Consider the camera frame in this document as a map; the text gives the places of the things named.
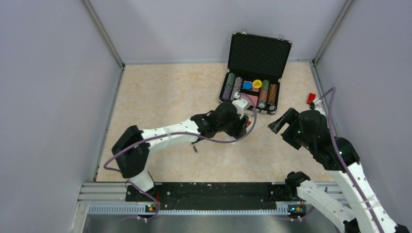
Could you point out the black poker chip case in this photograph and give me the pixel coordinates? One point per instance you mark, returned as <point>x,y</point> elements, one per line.
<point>254,57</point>

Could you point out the red block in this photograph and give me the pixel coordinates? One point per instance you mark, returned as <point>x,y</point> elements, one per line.
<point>311,98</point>

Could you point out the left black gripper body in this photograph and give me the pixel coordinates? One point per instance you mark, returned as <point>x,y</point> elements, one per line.
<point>235,127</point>

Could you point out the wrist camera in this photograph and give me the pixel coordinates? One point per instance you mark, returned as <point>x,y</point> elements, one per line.
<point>316,105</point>
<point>240,103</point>

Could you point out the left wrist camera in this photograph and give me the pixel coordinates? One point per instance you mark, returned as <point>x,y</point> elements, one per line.
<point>240,103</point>

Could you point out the yellow dealer chip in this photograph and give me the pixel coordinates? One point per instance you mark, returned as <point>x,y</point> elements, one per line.
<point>257,84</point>

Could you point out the white remote control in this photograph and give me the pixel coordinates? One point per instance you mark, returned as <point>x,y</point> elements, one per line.
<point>238,130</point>

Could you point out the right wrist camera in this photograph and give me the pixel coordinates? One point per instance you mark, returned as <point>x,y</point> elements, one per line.
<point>316,105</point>

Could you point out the blue dealer chip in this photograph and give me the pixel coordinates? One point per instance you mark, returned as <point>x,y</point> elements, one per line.
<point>247,85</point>

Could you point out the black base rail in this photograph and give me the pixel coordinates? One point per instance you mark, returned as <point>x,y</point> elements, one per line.
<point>191,199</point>

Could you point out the red card deck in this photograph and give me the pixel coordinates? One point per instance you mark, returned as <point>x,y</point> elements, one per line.
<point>253,100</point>

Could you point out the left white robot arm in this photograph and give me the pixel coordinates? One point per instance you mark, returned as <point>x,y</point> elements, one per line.
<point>133,148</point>

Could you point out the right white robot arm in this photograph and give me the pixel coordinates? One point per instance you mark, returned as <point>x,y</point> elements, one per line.
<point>365,213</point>

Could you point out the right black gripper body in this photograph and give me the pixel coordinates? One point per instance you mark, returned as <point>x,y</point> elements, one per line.
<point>294,137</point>

